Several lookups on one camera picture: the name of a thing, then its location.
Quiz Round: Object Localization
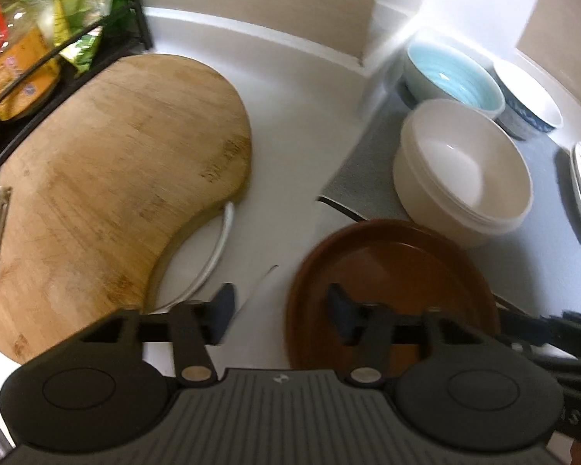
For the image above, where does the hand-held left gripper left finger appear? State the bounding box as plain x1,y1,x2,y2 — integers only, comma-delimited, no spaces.
75,283,235,389

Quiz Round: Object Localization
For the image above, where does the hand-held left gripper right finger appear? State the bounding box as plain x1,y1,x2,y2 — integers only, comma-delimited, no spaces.
326,283,489,391

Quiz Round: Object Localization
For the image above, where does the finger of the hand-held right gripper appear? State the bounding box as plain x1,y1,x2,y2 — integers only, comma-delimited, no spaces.
495,301,568,352

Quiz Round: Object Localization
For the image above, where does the brown round plate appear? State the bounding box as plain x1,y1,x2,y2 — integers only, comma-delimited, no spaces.
285,219,500,374

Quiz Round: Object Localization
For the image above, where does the cream bowl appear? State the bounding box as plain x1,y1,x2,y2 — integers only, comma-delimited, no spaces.
393,128,528,249
400,98,534,227

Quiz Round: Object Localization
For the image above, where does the white bowl blue patterned outside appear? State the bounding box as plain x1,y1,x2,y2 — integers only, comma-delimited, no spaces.
492,59,563,141

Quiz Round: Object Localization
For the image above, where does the light blue ribbed bowl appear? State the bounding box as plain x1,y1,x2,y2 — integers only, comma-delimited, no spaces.
403,40,507,119

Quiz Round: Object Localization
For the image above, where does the white plate under board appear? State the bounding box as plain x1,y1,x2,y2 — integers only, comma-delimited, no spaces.
148,201,236,315

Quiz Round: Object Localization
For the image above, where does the grey drying mat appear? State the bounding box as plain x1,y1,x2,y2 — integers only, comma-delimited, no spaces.
317,75,581,330

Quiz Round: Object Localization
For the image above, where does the wooden cutting board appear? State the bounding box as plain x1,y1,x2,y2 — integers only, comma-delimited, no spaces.
0,53,253,365

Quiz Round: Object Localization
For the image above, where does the orange snack packet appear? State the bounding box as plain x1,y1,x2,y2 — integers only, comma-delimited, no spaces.
0,29,63,121

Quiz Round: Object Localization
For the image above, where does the green yellow snack packet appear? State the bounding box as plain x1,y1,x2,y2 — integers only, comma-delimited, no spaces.
52,0,127,76

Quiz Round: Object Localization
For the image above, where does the black wire rack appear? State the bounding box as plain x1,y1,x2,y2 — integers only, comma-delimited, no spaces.
0,0,154,195

